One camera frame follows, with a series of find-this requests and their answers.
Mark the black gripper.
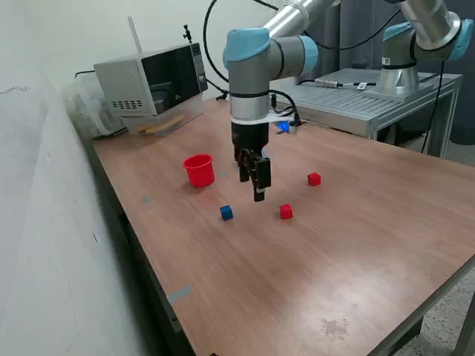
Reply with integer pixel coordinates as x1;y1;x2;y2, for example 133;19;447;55
230;120;272;203

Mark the red plastic cup bin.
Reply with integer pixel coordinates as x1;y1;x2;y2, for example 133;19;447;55
182;153;216;189

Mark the long wooden stick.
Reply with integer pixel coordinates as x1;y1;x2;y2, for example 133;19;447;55
145;113;186;134

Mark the silver cylindrical tool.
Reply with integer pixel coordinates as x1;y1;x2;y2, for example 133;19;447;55
314;77;344;89

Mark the aluminium slatted mounting platform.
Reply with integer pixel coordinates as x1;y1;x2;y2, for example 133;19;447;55
266;67;465;159

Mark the long grey tape strip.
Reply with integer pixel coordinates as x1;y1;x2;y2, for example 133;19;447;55
166;284;194;305

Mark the silver microwave oven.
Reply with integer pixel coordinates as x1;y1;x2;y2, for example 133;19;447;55
93;41;209;129

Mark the translucent plastic bag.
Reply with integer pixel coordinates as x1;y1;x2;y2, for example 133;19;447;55
60;71;128;142

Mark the white thin rod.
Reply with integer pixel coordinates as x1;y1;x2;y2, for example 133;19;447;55
127;15;144;55

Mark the dark grey curtain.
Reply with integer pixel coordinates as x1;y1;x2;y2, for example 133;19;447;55
318;0;475;147

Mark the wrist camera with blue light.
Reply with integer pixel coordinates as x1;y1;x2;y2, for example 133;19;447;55
266;111;302;136

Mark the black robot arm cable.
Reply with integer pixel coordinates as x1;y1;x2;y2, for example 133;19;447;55
201;0;404;122

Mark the black hanging base cable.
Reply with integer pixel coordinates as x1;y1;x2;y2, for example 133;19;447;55
421;59;446;154

